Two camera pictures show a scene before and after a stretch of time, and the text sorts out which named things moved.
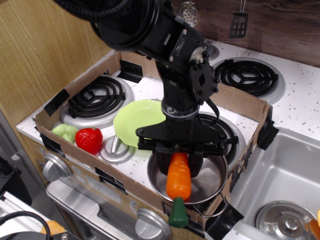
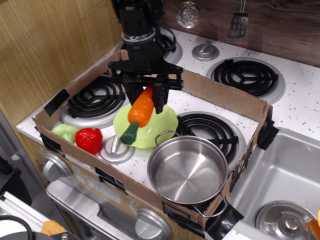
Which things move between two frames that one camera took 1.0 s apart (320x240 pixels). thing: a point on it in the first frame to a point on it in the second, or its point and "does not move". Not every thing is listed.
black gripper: (183, 132) to (145, 68)
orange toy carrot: (179, 187) to (140, 109)
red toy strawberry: (89, 139) does not move
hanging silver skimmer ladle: (189, 13) does not move
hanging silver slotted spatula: (239, 23) does not move
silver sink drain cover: (283, 220) does not move
